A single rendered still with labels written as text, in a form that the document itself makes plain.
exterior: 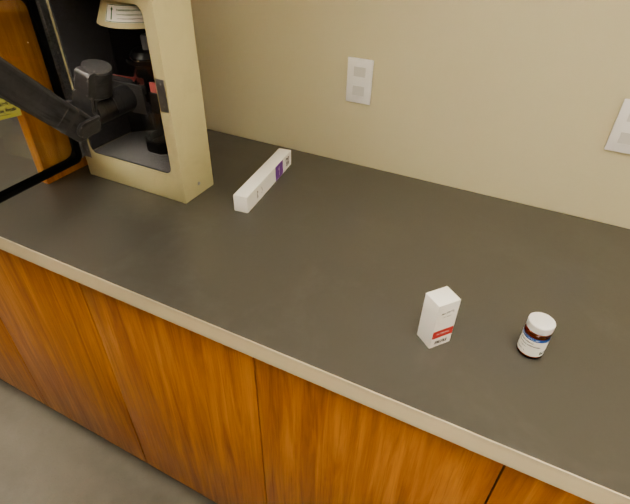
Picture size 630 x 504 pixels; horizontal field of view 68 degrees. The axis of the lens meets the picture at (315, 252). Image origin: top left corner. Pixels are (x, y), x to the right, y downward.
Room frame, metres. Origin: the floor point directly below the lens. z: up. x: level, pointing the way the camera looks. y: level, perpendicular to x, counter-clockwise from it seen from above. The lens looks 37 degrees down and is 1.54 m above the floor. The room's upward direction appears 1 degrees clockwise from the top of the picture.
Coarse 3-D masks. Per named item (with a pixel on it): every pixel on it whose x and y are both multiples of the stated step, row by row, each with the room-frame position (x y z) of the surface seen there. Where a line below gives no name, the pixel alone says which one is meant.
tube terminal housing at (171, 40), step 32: (128, 0) 0.99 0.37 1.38; (160, 0) 0.99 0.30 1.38; (160, 32) 0.98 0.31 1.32; (192, 32) 1.06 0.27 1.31; (160, 64) 0.97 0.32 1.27; (192, 64) 1.05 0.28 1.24; (192, 96) 1.03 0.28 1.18; (192, 128) 1.02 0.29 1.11; (96, 160) 1.09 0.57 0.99; (192, 160) 1.01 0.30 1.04; (160, 192) 1.00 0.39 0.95; (192, 192) 0.99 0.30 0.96
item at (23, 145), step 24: (0, 0) 1.02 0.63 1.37; (0, 24) 1.00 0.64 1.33; (24, 24) 1.05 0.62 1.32; (0, 48) 0.98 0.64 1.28; (24, 48) 1.03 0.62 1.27; (24, 72) 1.01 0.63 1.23; (0, 120) 0.93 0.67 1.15; (24, 120) 0.98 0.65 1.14; (0, 144) 0.92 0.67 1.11; (24, 144) 0.96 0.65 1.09; (48, 144) 1.01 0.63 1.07; (0, 168) 0.90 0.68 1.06; (24, 168) 0.94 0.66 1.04
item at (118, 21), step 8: (104, 0) 1.07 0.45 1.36; (104, 8) 1.06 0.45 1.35; (112, 8) 1.05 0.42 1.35; (120, 8) 1.04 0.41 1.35; (128, 8) 1.04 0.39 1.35; (136, 8) 1.05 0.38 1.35; (104, 16) 1.05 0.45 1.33; (112, 16) 1.04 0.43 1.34; (120, 16) 1.04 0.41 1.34; (128, 16) 1.04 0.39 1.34; (136, 16) 1.04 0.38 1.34; (104, 24) 1.05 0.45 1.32; (112, 24) 1.04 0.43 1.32; (120, 24) 1.03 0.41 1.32; (128, 24) 1.03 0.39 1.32; (136, 24) 1.04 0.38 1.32
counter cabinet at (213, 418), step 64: (0, 256) 0.88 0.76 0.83; (0, 320) 0.96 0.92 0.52; (64, 320) 0.81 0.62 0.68; (128, 320) 0.71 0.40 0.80; (64, 384) 0.88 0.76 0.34; (128, 384) 0.74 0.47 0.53; (192, 384) 0.64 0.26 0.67; (256, 384) 0.57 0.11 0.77; (128, 448) 0.79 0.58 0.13; (192, 448) 0.67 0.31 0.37; (256, 448) 0.57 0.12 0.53; (320, 448) 0.51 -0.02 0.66; (384, 448) 0.45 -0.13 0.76; (448, 448) 0.41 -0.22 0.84
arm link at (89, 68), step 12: (84, 60) 0.96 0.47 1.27; (96, 60) 0.98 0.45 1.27; (84, 72) 0.92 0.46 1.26; (96, 72) 0.93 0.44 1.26; (108, 72) 0.95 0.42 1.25; (84, 84) 0.92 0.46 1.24; (96, 84) 0.93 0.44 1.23; (108, 84) 0.95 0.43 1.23; (72, 96) 0.93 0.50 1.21; (84, 96) 0.92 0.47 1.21; (96, 96) 0.93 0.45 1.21; (108, 96) 0.95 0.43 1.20; (84, 108) 0.92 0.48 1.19; (96, 120) 0.91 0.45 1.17; (84, 132) 0.88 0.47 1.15; (96, 132) 0.91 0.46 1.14
